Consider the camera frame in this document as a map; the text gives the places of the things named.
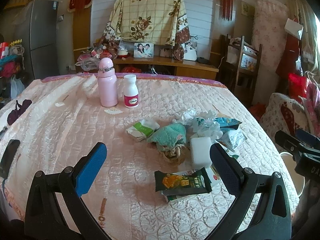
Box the blue snack bag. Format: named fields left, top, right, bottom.
left=215, top=117, right=242, bottom=133

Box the white medicine box rainbow logo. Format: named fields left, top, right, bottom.
left=158, top=166, right=220, bottom=202

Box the dark green snack wrapper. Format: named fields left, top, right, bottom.
left=154, top=167, right=212, bottom=196

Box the white foam block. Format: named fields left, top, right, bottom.
left=190, top=137, right=212, bottom=170

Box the printed plastic wrapper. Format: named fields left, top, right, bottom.
left=188, top=117, right=223, bottom=142

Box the beige straw scrubber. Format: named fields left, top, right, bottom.
left=159, top=144, right=190, bottom=166

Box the green white tissue pack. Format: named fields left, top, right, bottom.
left=126, top=119, right=160, bottom=141

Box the teal green towel rag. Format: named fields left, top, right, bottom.
left=147, top=123, right=187, bottom=152

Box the white printed snack bag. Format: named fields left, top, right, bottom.
left=217, top=129, right=247, bottom=159

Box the white tissue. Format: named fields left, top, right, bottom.
left=172, top=108, right=217, bottom=132

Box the white trash bucket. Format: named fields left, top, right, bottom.
left=280, top=152, right=305, bottom=197

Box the floral sofa cover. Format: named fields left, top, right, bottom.
left=259, top=93, right=310, bottom=153

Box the pink padded jacket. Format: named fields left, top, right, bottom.
left=302, top=82, right=319, bottom=137

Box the red bag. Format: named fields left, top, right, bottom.
left=288, top=73, right=309, bottom=103

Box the black remote phone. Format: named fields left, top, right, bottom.
left=0, top=139, right=20, bottom=179

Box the wooden shelf chair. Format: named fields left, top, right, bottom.
left=218, top=36, right=263, bottom=108

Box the pink water bottle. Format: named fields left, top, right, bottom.
left=98, top=57, right=118, bottom=107

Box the white pill bottle pink label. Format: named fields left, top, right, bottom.
left=124, top=74, right=139, bottom=108

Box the wooden tv cabinet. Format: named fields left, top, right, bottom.
left=113, top=56, right=219, bottom=80

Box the framed couple photo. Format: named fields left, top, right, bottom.
left=133, top=43, right=154, bottom=58

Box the floral yellow blanket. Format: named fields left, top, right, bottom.
left=103, top=0, right=190, bottom=61

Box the grey refrigerator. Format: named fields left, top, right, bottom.
left=14, top=0, right=59, bottom=80

